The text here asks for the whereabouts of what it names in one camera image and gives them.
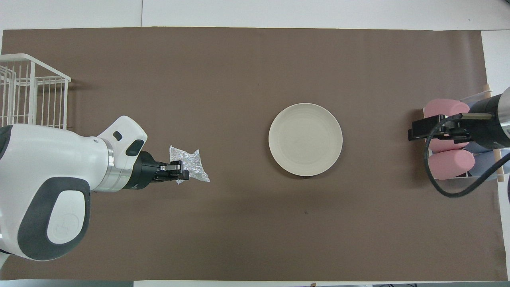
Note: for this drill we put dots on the brown table mat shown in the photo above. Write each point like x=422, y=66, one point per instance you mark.
x=239, y=59

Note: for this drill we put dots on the cream round plate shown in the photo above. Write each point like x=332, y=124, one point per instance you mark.
x=305, y=139

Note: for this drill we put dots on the clear cup rack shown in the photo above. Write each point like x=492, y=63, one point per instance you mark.
x=458, y=177

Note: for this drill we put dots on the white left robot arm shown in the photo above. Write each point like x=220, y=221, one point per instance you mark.
x=59, y=179

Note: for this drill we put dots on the pink cup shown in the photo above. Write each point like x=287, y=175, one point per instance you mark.
x=442, y=107
x=442, y=145
x=450, y=164

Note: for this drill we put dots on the silver mesh scouring sponge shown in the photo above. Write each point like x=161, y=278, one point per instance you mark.
x=195, y=163

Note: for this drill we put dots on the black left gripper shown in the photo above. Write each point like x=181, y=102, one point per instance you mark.
x=141, y=173

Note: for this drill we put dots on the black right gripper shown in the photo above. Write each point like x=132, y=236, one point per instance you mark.
x=484, y=121

